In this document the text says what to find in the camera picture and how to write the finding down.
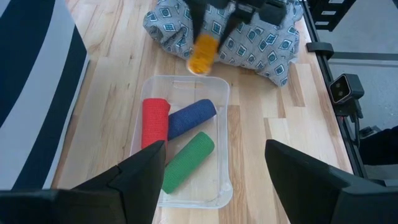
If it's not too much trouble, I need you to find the black case with white labels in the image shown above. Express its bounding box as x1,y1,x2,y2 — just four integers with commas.
310,0,358,32

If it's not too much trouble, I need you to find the navy white striped fabric basket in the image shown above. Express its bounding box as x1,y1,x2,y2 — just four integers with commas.
0,0,90,191

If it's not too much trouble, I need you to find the green bandage roll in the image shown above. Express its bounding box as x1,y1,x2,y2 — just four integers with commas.
161,131,216,195

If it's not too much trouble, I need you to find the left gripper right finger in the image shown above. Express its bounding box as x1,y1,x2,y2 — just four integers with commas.
264,139,354,224

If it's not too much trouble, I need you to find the black metal table frame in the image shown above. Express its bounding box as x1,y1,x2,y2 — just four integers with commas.
300,0,371,180

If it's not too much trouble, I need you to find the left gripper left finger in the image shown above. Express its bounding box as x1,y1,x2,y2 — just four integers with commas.
72,139,167,224

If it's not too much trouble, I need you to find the grey patterned cloth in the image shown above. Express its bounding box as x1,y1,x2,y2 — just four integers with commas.
142,0,304,88

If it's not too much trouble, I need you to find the clear plastic bin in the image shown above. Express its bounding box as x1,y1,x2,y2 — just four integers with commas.
129,75,234,210

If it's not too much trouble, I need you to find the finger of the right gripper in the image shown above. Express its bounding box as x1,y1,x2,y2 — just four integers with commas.
185,0,206,43
217,12,249,52

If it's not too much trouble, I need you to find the red bandage roll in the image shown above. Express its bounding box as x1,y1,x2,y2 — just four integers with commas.
141,98,172,151

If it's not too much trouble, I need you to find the dark bulky object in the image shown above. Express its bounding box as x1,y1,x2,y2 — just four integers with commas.
357,126,398,166

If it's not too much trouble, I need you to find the blue bandage roll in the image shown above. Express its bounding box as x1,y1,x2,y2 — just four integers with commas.
167,98,218,141

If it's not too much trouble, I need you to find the black table-level camera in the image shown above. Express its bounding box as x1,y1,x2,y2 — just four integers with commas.
328,73,365,125

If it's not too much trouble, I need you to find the orange pill bottle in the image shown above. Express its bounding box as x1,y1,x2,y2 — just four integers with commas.
186,33,220,77

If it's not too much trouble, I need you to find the black camera cable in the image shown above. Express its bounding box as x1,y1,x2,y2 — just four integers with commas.
350,113,363,149

